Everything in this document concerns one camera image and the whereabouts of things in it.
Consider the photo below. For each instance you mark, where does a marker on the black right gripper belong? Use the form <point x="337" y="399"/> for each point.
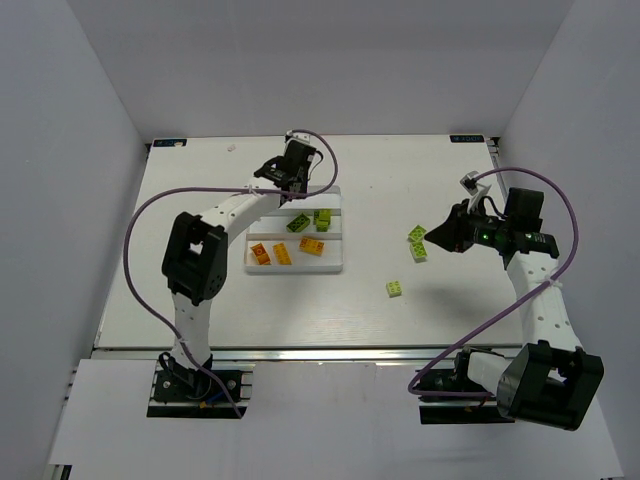
<point x="463" y="227"/>

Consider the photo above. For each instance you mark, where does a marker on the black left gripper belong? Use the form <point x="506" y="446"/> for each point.
<point x="275" y="172"/>

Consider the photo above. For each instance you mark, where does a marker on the lime lego brick hidden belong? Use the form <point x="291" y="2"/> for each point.
<point x="418" y="251"/>

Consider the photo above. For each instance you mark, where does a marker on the lime long lego brick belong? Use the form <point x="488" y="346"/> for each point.
<point x="298" y="224"/>

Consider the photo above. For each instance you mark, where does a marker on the lime square lego brick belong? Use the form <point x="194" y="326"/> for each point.
<point x="322" y="219"/>

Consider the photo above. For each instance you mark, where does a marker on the orange lego brick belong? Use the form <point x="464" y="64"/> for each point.
<point x="311" y="246"/>

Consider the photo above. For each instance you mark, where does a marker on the yellow lego brick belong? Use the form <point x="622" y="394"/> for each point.
<point x="281" y="253"/>

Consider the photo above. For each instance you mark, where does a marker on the lime small lego brick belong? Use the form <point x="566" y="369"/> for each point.
<point x="394" y="289"/>

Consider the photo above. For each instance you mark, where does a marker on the orange rounded lego piece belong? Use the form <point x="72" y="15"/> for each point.
<point x="260" y="254"/>

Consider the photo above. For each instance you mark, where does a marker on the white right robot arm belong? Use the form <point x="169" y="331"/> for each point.
<point x="552" y="380"/>

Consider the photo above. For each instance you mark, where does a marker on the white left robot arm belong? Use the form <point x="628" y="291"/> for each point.
<point x="196" y="257"/>

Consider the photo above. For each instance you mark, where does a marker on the white three-compartment tray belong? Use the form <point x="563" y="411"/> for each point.
<point x="271" y="229"/>

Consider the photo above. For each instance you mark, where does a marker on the blue right corner label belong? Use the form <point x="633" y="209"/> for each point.
<point x="466" y="138"/>

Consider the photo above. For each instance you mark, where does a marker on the blue corner label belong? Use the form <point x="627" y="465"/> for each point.
<point x="466" y="138"/>
<point x="169" y="143"/>

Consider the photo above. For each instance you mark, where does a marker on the blue left corner label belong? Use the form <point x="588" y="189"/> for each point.
<point x="169" y="143"/>

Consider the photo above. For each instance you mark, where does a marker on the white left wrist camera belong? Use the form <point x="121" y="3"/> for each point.
<point x="300" y="136"/>

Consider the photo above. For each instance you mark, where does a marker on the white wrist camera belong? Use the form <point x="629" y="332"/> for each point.
<point x="475" y="189"/>
<point x="300" y="136"/>

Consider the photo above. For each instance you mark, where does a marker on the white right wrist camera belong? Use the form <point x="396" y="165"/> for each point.
<point x="475" y="189"/>

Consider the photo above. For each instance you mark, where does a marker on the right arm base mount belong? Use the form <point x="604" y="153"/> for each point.
<point x="465" y="393"/>

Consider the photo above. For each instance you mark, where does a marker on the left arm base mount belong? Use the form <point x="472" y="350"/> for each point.
<point x="184" y="393"/>

